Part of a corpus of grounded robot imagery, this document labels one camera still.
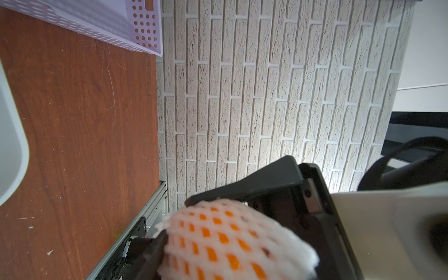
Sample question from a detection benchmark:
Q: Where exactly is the orange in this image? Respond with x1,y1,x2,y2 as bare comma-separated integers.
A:
156,199,320,280

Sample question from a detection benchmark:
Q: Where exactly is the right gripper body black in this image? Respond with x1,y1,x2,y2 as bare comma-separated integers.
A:
247,163,364,280

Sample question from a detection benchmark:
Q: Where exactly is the white plastic tub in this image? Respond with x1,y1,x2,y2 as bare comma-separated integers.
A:
0,67,30,204

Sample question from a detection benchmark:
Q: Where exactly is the aluminium mounting rail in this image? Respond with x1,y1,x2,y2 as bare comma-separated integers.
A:
86,181,169,280

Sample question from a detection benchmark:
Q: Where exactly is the purple perforated plastic basket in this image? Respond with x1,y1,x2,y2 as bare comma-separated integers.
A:
1,0,163,57

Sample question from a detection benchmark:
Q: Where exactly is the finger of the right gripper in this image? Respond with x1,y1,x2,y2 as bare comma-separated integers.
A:
184,155,304,207

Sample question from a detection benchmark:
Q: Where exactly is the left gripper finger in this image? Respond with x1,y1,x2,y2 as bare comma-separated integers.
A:
122,230,168,280

